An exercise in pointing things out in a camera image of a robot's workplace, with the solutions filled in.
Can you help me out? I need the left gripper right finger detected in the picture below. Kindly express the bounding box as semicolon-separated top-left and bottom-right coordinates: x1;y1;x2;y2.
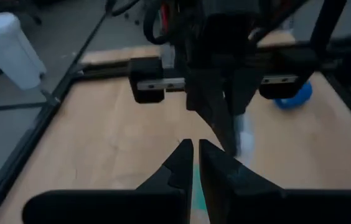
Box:
199;139;351;224

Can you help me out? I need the clear plastic zip bag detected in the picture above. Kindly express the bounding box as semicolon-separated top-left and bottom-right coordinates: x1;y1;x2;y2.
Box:
233;112;256;167

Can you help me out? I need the blue elastic bandage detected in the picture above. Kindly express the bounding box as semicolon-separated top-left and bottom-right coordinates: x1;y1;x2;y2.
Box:
274;81;314;110

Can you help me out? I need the black aluminium table frame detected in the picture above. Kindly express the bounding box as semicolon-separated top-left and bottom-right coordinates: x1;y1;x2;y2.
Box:
0;0;351;224

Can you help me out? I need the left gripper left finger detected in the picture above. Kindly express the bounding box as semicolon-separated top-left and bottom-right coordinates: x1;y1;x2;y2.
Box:
22;138;194;224

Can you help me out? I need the white plastic container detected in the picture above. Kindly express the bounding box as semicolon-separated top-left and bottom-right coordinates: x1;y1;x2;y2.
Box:
0;12;47;91

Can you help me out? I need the teal bandage roll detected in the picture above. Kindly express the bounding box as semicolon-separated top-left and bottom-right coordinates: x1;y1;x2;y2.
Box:
192;163;209;216

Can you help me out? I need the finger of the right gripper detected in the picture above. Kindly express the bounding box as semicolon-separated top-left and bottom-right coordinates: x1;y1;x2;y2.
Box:
187;70;238;156
228;70;262;115

